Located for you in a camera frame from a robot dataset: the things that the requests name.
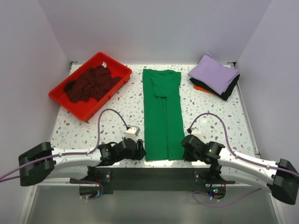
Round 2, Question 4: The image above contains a red plastic bin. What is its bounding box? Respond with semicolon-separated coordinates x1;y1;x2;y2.
49;52;132;122

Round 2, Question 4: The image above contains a folded lilac t shirt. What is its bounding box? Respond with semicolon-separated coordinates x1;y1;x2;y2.
188;53;240;94

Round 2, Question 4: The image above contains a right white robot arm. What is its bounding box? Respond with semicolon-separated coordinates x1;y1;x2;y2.
181;134;299;205

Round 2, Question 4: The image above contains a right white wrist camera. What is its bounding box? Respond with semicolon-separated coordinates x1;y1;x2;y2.
187;127;202;139

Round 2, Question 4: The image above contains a folded orange t shirt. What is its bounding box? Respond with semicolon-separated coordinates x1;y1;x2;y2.
193;85;211;93

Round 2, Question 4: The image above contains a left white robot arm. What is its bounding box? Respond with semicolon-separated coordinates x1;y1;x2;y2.
18;139;146;187

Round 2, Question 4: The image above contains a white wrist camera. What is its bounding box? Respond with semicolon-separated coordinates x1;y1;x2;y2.
187;127;202;139
125;126;140;142

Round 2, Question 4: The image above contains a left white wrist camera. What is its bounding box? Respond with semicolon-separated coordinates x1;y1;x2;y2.
125;126;140;142

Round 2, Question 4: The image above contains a dark red t shirt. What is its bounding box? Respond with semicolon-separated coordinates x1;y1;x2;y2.
64;65;121;103

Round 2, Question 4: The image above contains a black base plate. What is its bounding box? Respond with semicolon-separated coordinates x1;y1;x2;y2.
70;167;234;194

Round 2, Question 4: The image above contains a folded black t shirt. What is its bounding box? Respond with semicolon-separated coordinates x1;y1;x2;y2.
189;74;240;101

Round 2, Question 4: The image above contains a green t shirt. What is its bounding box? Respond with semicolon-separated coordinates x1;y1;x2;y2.
142;69;185;161

